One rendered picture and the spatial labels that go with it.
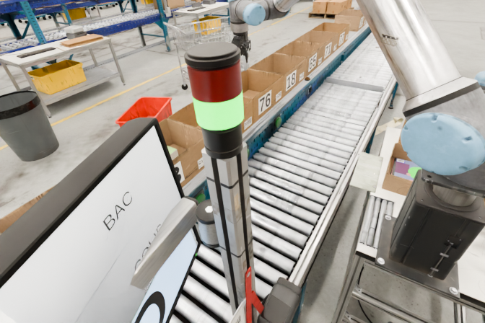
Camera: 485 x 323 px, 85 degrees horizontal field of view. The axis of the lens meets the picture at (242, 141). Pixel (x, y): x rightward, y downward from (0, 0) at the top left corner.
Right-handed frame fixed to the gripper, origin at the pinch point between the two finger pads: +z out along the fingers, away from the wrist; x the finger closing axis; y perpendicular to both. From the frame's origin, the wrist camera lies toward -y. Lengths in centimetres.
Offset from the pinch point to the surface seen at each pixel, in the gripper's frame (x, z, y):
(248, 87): 15, 35, 34
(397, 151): -90, 37, 11
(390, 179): -88, 32, -16
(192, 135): 4.2, 16.4, -44.1
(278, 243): -54, 36, -67
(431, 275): -106, 32, -55
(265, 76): 0.5, 22.5, 34.5
